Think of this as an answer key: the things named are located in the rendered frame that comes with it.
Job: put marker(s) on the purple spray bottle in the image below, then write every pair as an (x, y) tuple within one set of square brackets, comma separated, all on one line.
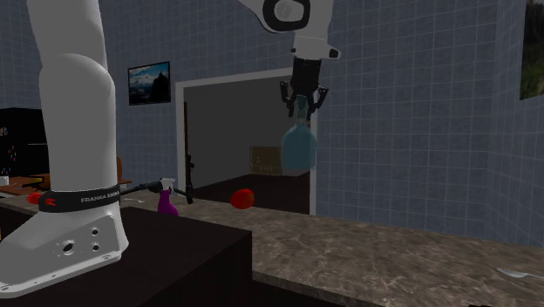
[(167, 205)]

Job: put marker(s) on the framed mountain wall picture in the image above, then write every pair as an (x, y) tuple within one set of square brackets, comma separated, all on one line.
[(148, 83)]

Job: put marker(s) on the dark robot stand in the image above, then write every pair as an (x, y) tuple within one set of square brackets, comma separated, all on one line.
[(182, 255)]

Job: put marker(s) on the red tomato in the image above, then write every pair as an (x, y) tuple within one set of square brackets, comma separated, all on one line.
[(242, 199)]

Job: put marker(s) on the cardboard box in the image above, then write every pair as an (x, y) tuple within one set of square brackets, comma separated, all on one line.
[(263, 160)]

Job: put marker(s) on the white framed doorway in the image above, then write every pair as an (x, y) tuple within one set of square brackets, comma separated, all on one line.
[(180, 136)]

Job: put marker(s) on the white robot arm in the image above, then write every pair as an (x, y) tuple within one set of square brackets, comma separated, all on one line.
[(76, 127)]

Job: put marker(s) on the translucent blue bottle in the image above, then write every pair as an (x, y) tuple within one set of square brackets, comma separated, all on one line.
[(299, 146)]

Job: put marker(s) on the silver fork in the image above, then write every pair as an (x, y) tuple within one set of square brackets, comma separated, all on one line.
[(516, 273)]

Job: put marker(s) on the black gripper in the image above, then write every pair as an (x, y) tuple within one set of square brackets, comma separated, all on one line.
[(306, 74)]

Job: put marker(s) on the window with green view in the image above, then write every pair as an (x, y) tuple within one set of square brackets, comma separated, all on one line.
[(533, 55)]

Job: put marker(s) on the brown wooden table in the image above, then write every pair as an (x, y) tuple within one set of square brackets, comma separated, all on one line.
[(21, 183)]

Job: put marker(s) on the black cabinet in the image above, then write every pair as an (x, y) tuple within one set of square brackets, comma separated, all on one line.
[(23, 140)]

